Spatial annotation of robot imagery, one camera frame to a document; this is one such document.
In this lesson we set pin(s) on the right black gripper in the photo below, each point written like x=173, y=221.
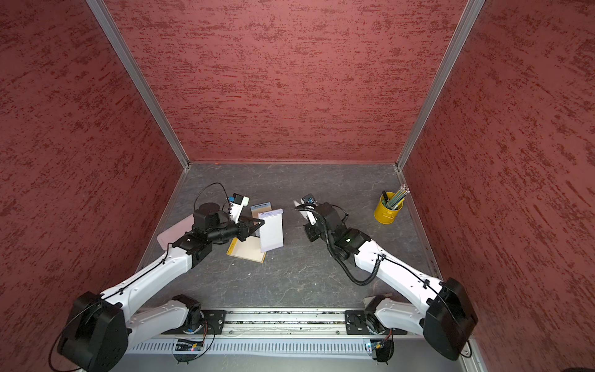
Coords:
x=309, y=229

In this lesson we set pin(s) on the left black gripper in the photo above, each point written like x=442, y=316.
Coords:
x=245, y=230

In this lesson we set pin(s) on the blue memo pad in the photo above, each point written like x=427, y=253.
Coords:
x=260, y=208

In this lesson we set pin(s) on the yellow memo pad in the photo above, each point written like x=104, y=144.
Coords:
x=249, y=249

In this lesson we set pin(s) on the purple memo pad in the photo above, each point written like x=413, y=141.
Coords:
x=271, y=233

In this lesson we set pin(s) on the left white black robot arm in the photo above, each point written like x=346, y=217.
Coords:
x=101, y=328

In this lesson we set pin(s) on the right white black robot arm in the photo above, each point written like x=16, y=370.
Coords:
x=440, y=311

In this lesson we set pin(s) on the yellow pen cup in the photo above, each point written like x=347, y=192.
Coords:
x=384, y=215

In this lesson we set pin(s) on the bundle of pencils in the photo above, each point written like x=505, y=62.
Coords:
x=392, y=202

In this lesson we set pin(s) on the pink pencil case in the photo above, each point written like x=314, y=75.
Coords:
x=175, y=232

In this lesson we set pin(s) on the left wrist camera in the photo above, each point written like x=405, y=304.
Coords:
x=238, y=204

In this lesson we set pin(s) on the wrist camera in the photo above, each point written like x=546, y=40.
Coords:
x=238, y=204
x=307, y=203

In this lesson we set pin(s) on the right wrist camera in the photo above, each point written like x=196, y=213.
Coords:
x=307, y=203

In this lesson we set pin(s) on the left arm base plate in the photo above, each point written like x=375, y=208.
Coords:
x=211, y=322

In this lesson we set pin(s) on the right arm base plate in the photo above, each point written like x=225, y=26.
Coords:
x=360, y=323

